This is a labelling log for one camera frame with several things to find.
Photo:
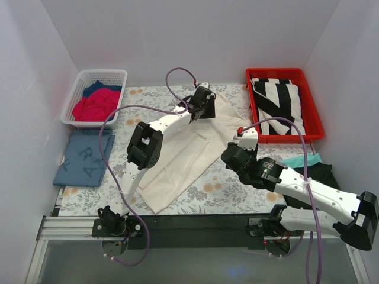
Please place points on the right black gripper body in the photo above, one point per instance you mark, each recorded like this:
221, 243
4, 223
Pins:
232, 158

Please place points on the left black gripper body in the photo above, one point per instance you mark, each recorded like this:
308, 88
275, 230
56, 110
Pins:
209, 107

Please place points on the cream white t-shirt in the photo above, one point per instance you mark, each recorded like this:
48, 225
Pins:
188, 153

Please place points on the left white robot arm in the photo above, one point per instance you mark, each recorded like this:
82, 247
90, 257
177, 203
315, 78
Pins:
143, 152

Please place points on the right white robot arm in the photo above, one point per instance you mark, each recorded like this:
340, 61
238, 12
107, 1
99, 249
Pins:
351, 217

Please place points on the floral table mat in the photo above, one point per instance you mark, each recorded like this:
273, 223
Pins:
217, 191

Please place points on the black white striped shirt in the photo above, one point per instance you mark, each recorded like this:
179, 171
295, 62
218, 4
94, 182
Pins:
278, 106

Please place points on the teal folded t-shirt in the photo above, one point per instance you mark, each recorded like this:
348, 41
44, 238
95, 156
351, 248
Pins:
296, 162

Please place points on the black folded t-shirt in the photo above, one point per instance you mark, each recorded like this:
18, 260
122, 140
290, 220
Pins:
320, 172

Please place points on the red plastic bin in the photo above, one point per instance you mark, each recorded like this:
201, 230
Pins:
312, 123

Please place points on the red crumpled t-shirt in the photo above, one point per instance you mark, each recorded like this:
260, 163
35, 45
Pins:
97, 107

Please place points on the navy blue t-shirt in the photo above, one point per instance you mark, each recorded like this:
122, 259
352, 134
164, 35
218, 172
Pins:
87, 92

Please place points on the white plastic laundry basket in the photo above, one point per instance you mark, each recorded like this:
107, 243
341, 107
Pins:
85, 79

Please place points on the blue folded t-shirt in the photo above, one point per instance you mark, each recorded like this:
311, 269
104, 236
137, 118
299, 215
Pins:
83, 165

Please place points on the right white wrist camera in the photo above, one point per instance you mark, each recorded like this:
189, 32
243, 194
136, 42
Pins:
247, 139

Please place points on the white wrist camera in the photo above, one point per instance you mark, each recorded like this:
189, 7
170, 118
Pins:
202, 85
247, 139

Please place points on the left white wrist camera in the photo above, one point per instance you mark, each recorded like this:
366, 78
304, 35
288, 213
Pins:
202, 85

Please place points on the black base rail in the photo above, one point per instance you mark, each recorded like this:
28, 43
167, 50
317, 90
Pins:
195, 231

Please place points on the aluminium frame rail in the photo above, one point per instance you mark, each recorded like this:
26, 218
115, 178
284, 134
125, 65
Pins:
66, 252

